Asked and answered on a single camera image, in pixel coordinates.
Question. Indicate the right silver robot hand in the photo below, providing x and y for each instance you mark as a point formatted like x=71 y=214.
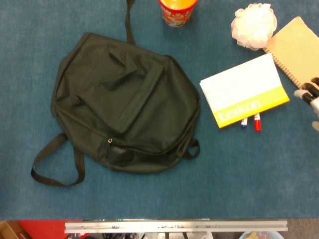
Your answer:
x=311 y=95

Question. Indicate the white yellow Lexicon book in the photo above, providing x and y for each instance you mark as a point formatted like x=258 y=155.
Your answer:
x=243 y=89

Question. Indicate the black fabric backpack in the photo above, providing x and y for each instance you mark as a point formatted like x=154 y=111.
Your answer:
x=119 y=99

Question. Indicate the brown spiral notebook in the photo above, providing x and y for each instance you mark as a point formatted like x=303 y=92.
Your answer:
x=297 y=47

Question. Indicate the red capped white marker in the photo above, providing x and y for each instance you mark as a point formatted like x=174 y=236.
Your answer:
x=257 y=123

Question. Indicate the blue capped white marker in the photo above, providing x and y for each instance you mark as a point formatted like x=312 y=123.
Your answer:
x=244 y=123

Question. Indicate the white mesh bath sponge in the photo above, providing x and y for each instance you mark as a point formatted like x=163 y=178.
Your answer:
x=253 y=25

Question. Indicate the light blue plastic bowl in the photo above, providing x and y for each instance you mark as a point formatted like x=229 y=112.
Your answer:
x=259 y=235

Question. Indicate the red orange noodle cup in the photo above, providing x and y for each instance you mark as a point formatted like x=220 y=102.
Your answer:
x=177 y=12

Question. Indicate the red board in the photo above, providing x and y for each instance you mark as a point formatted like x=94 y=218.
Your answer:
x=43 y=229

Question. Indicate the cardboard box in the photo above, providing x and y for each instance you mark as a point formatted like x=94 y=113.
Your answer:
x=10 y=230

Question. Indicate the aluminium profile rail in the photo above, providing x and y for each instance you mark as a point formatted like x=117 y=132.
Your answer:
x=175 y=226

